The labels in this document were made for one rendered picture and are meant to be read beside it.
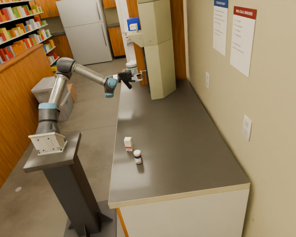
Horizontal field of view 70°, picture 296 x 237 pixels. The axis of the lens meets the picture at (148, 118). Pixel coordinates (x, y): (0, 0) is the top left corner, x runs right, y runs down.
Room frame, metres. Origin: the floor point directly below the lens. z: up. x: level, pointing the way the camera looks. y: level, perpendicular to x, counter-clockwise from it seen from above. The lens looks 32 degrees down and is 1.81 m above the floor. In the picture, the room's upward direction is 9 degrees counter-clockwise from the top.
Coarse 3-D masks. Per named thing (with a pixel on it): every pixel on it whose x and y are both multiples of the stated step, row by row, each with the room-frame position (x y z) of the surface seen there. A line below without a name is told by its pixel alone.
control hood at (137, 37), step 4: (140, 28) 1.99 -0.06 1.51; (128, 32) 1.85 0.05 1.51; (136, 32) 1.80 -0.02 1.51; (140, 32) 1.77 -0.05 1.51; (128, 36) 1.72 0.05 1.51; (132, 36) 1.72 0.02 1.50; (136, 36) 1.72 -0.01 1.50; (140, 36) 1.72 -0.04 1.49; (132, 40) 1.72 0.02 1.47; (136, 40) 1.72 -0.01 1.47; (140, 40) 1.72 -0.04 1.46; (140, 44) 1.72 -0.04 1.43
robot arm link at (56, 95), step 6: (60, 72) 1.67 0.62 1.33; (66, 72) 1.66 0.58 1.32; (60, 78) 1.65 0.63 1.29; (66, 78) 1.66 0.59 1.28; (54, 84) 1.62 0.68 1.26; (60, 84) 1.61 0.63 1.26; (54, 90) 1.56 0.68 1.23; (60, 90) 1.57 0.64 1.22; (54, 96) 1.52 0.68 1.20; (60, 96) 1.54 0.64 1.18; (48, 102) 1.50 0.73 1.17; (54, 102) 1.49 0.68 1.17; (60, 102) 1.53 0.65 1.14
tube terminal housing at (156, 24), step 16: (160, 0) 1.77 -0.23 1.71; (144, 16) 1.72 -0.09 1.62; (160, 16) 1.76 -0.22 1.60; (144, 32) 1.72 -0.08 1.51; (160, 32) 1.75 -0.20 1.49; (144, 48) 1.72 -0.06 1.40; (160, 48) 1.73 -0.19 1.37; (160, 64) 1.72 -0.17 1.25; (160, 80) 1.71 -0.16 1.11; (160, 96) 1.71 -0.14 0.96
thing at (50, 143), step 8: (32, 136) 1.16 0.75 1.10; (40, 136) 1.16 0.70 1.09; (48, 136) 1.16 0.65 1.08; (56, 136) 1.17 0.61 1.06; (64, 136) 1.26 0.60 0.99; (40, 144) 1.16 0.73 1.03; (48, 144) 1.16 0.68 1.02; (56, 144) 1.16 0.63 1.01; (64, 144) 1.22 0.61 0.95; (40, 152) 1.18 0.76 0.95; (48, 152) 1.16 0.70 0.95; (56, 152) 1.16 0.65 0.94
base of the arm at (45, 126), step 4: (40, 120) 1.25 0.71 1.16; (44, 120) 1.24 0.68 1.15; (48, 120) 1.25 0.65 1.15; (52, 120) 1.26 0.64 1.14; (56, 120) 1.29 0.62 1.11; (40, 124) 1.23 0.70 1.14; (44, 124) 1.22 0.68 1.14; (48, 124) 1.22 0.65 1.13; (52, 124) 1.24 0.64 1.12; (56, 124) 1.27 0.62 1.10; (40, 128) 1.20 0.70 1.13; (44, 128) 1.19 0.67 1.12; (48, 128) 1.19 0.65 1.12; (52, 128) 1.22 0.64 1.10; (56, 128) 1.23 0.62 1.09; (36, 132) 1.19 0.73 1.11; (40, 132) 1.17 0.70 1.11; (44, 132) 1.17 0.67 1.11; (48, 132) 1.17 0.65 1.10; (56, 132) 1.20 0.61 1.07
